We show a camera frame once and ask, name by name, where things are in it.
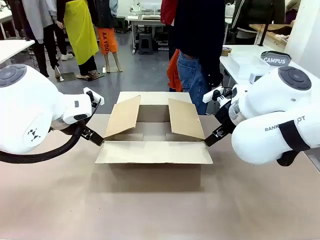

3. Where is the red jacket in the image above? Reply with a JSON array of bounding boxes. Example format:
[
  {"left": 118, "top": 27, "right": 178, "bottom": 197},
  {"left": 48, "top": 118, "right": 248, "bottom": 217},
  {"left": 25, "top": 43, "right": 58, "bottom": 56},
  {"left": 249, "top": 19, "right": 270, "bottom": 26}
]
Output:
[{"left": 160, "top": 0, "right": 179, "bottom": 26}]

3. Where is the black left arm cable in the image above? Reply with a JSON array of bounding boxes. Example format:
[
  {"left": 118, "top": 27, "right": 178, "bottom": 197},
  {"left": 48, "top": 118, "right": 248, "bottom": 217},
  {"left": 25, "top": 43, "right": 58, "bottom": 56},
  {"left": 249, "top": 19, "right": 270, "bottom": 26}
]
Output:
[{"left": 0, "top": 119, "right": 87, "bottom": 165}]

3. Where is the mannequin with orange shorts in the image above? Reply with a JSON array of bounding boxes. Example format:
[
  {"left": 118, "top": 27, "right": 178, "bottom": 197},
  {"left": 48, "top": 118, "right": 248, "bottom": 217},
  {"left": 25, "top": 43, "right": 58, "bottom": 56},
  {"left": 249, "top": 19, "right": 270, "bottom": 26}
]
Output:
[{"left": 93, "top": 0, "right": 123, "bottom": 74}]

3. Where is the white sewing table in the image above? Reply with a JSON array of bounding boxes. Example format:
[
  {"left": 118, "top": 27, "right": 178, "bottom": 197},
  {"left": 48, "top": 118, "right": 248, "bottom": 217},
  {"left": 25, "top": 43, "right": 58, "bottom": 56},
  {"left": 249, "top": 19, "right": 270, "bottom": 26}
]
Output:
[{"left": 127, "top": 13, "right": 171, "bottom": 55}]

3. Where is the wooden table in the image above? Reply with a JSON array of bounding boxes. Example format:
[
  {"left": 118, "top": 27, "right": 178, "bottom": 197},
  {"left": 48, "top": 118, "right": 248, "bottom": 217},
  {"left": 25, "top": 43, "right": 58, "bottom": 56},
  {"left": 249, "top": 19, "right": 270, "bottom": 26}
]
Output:
[{"left": 248, "top": 22, "right": 293, "bottom": 46}]

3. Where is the clear plastic container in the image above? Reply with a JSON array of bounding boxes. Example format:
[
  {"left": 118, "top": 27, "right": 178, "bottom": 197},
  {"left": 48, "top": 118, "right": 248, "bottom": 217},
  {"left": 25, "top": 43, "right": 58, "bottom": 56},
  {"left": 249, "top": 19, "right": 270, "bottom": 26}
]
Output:
[{"left": 224, "top": 53, "right": 272, "bottom": 81}]

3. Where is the orange cloth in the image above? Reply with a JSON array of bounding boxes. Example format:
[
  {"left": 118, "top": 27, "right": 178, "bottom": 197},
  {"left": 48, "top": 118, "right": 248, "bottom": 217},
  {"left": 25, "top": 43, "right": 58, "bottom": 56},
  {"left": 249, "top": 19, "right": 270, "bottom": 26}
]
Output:
[{"left": 166, "top": 49, "right": 185, "bottom": 93}]

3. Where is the black pole stand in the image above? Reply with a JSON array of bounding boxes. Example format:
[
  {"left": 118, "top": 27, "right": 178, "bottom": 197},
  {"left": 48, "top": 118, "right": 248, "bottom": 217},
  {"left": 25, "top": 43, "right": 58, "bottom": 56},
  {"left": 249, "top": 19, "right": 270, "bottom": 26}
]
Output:
[{"left": 258, "top": 0, "right": 276, "bottom": 47}]

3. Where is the black arm strap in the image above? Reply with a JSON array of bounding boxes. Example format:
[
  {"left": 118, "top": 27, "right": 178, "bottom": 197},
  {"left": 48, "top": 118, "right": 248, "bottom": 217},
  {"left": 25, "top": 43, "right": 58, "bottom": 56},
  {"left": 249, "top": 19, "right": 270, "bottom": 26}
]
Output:
[{"left": 276, "top": 119, "right": 311, "bottom": 167}]

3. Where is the brown cardboard box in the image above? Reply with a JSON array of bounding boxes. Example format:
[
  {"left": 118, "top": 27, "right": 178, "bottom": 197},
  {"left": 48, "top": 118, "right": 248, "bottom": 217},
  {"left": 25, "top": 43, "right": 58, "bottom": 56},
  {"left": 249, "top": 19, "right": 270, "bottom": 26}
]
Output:
[{"left": 94, "top": 91, "right": 214, "bottom": 193}]

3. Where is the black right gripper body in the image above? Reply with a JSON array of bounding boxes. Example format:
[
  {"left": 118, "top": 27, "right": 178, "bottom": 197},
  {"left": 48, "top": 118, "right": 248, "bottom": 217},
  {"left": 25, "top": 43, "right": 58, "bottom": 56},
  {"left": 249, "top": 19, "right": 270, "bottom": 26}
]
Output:
[{"left": 214, "top": 98, "right": 237, "bottom": 132}]

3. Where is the person in dark shirt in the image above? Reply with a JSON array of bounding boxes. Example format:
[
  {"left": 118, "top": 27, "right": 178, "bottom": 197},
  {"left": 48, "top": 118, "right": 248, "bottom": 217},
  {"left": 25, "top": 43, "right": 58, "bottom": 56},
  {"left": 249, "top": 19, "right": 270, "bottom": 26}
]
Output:
[{"left": 172, "top": 0, "right": 226, "bottom": 116}]

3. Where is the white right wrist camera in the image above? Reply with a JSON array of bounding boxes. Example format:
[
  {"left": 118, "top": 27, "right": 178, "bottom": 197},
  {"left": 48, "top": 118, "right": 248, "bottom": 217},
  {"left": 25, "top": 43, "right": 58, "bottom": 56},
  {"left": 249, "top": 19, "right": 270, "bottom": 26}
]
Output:
[{"left": 202, "top": 85, "right": 233, "bottom": 103}]

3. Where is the grey Campus pouch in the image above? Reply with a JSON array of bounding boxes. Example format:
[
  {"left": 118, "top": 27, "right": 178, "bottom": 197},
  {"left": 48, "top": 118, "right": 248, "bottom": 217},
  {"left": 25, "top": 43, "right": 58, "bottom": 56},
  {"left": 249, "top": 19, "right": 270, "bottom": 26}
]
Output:
[{"left": 260, "top": 50, "right": 293, "bottom": 67}]

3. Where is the person in grey garment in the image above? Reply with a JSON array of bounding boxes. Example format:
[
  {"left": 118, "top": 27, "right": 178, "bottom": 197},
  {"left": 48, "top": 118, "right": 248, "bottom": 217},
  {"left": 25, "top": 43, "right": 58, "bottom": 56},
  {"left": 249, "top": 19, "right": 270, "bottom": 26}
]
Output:
[{"left": 14, "top": 0, "right": 61, "bottom": 78}]

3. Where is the person in dark striped jacket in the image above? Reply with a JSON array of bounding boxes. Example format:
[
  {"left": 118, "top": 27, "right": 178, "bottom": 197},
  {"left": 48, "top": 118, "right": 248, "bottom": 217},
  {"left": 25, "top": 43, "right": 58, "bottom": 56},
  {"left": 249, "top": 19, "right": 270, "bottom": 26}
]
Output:
[{"left": 229, "top": 0, "right": 287, "bottom": 46}]

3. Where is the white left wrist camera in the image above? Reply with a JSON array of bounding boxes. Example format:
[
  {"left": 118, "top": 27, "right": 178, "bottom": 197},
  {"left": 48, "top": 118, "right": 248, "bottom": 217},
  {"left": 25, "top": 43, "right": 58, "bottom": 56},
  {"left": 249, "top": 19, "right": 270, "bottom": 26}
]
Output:
[{"left": 83, "top": 86, "right": 105, "bottom": 107}]

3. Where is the white plastic basket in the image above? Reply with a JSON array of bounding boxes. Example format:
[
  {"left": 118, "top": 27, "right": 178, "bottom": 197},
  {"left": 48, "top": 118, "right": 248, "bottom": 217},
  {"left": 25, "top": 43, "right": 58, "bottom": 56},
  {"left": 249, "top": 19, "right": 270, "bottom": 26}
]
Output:
[{"left": 224, "top": 2, "right": 237, "bottom": 16}]

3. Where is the grey plastic stool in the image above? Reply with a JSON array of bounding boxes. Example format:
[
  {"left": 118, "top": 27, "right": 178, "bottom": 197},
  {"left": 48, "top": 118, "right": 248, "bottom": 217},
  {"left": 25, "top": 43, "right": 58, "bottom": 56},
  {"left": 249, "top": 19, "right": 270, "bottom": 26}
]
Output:
[{"left": 137, "top": 33, "right": 154, "bottom": 55}]

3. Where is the dark mannequin base plate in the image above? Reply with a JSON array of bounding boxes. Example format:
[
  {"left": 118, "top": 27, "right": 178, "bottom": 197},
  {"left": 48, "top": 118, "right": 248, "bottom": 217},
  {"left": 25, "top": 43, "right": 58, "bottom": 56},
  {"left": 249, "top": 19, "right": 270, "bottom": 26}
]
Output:
[{"left": 82, "top": 71, "right": 105, "bottom": 82}]

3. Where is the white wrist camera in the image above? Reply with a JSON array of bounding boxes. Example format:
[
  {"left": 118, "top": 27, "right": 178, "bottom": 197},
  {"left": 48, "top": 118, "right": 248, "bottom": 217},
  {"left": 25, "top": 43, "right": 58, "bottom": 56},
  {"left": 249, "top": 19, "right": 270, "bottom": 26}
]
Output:
[
  {"left": 83, "top": 86, "right": 105, "bottom": 107},
  {"left": 202, "top": 85, "right": 233, "bottom": 103}
]

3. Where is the person in yellow apron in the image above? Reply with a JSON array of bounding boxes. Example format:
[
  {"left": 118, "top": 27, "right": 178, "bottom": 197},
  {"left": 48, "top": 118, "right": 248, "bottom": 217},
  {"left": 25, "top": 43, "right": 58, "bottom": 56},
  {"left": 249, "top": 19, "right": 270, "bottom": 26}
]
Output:
[{"left": 56, "top": 0, "right": 100, "bottom": 81}]

